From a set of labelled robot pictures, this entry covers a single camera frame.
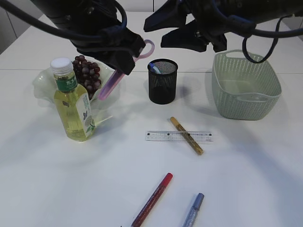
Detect green wavy glass plate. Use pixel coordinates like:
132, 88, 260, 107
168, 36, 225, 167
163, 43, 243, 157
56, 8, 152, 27
32, 62, 120, 125

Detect blue scissors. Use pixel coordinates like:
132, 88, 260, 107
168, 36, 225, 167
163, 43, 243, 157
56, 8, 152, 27
148, 62, 161, 74

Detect clear plastic ruler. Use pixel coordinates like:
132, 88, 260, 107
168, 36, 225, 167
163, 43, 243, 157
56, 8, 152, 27
145, 131, 213, 143

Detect blue glitter pen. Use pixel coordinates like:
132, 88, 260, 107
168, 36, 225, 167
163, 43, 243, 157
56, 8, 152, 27
182, 193, 204, 227

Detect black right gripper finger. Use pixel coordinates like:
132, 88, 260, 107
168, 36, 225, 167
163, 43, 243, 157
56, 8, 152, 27
160, 22, 227, 52

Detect red glitter pen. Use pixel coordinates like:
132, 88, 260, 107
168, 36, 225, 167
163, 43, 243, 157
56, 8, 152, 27
131, 173, 173, 227

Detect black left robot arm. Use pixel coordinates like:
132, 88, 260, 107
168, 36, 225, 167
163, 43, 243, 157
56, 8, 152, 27
0, 0, 146, 75

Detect purple grape bunch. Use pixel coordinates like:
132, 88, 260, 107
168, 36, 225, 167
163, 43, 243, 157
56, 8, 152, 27
72, 55, 102, 100

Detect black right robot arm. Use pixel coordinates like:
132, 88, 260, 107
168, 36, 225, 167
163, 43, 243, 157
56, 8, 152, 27
143, 0, 303, 52

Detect gold glitter pen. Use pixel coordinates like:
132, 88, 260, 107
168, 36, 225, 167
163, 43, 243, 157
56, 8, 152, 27
170, 117, 204, 155

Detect clear plastic sheet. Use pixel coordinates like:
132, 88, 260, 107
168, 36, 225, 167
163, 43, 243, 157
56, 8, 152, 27
237, 93, 268, 102

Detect pink purple scissors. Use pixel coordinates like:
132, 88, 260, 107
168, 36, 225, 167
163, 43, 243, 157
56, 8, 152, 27
98, 39, 155, 100

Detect green plastic woven basket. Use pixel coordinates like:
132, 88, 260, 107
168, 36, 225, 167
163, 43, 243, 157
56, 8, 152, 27
212, 50, 282, 121

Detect black mesh pen holder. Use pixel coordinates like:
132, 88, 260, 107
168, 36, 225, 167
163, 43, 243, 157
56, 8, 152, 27
147, 59, 178, 105

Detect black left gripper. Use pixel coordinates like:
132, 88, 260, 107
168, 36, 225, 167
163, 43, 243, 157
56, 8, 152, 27
72, 0, 196, 75

